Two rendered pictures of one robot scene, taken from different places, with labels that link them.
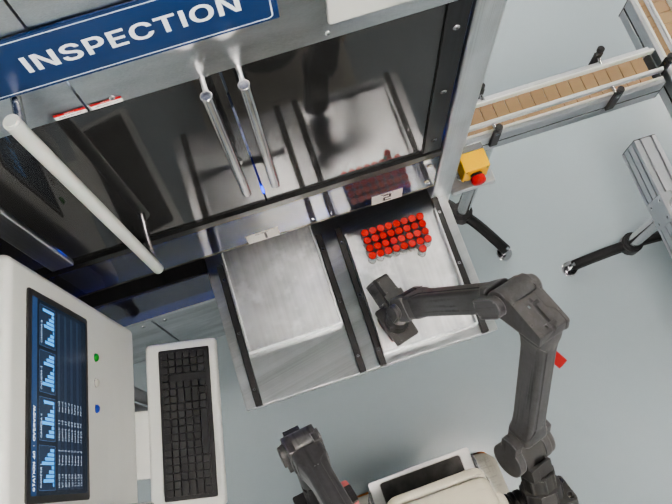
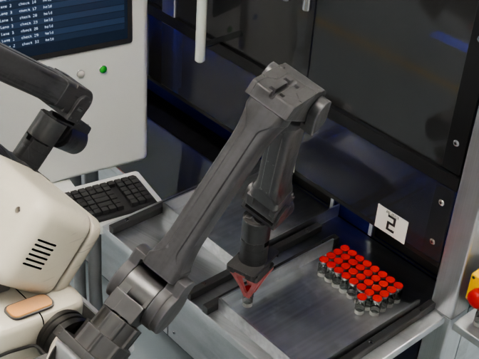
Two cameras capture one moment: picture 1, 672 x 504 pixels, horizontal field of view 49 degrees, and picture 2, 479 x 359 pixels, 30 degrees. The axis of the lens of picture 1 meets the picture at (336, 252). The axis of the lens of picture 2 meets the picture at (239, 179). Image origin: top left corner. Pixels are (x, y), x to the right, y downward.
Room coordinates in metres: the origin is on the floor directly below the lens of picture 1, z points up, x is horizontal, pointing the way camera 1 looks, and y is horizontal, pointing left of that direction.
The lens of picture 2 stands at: (-0.45, -1.26, 2.17)
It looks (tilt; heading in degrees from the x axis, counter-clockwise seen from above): 34 degrees down; 56
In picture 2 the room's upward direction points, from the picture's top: 4 degrees clockwise
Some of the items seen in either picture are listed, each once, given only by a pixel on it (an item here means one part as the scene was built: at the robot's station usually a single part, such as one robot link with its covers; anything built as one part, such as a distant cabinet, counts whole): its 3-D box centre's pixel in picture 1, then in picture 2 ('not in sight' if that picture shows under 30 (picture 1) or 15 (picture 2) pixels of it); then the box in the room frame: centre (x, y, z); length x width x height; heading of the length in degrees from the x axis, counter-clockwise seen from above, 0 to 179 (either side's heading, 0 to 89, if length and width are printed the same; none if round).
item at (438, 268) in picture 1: (410, 279); (319, 305); (0.49, -0.19, 0.90); 0.34 x 0.26 x 0.04; 10
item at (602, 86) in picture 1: (544, 100); not in sight; (0.95, -0.65, 0.92); 0.69 x 0.16 x 0.16; 100
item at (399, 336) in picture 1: (397, 320); (254, 250); (0.35, -0.13, 1.05); 0.10 x 0.07 x 0.07; 26
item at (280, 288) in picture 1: (278, 279); (251, 209); (0.54, 0.17, 0.90); 0.34 x 0.26 x 0.04; 10
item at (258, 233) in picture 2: (397, 313); (257, 225); (0.36, -0.12, 1.11); 0.07 x 0.06 x 0.07; 25
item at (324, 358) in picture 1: (345, 286); (278, 265); (0.50, -0.01, 0.87); 0.70 x 0.48 x 0.02; 100
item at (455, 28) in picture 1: (438, 115); (468, 90); (0.71, -0.26, 1.40); 0.04 x 0.01 x 0.80; 100
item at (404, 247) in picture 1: (400, 249); (348, 285); (0.58, -0.17, 0.91); 0.18 x 0.02 x 0.05; 99
